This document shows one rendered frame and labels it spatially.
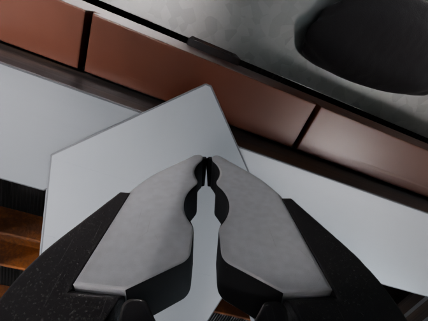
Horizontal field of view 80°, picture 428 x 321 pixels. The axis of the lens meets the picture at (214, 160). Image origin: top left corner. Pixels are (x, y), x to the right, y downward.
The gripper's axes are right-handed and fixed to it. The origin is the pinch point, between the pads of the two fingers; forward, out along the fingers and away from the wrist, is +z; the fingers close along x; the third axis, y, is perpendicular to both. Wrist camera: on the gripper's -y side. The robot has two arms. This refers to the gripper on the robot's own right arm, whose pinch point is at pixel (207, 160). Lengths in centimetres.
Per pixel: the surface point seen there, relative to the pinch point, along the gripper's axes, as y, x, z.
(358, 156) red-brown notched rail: 3.5, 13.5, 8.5
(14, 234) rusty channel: 24.1, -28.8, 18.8
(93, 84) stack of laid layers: -1.8, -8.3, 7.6
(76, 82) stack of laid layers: -2.1, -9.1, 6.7
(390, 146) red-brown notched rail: 2.3, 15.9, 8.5
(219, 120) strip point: -0.3, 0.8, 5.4
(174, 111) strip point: -0.8, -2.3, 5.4
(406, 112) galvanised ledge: 3.2, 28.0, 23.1
